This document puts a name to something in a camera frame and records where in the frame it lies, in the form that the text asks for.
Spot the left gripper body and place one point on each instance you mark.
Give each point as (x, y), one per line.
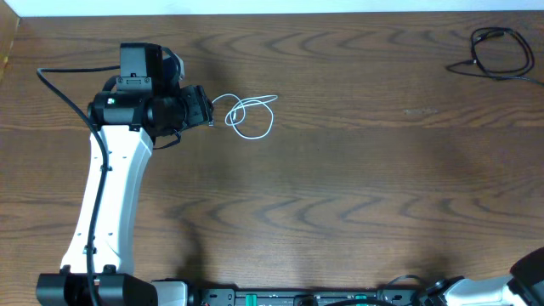
(202, 107)

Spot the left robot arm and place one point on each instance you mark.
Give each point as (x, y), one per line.
(133, 109)

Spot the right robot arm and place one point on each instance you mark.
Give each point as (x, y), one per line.
(523, 286)

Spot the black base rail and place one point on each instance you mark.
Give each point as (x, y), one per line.
(232, 296)

